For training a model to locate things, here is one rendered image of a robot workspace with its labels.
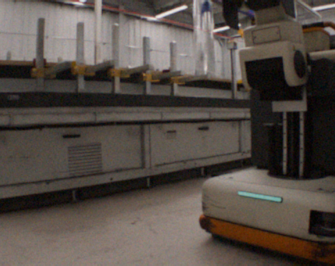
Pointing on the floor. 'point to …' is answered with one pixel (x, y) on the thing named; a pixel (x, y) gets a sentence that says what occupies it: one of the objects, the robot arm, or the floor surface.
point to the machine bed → (105, 145)
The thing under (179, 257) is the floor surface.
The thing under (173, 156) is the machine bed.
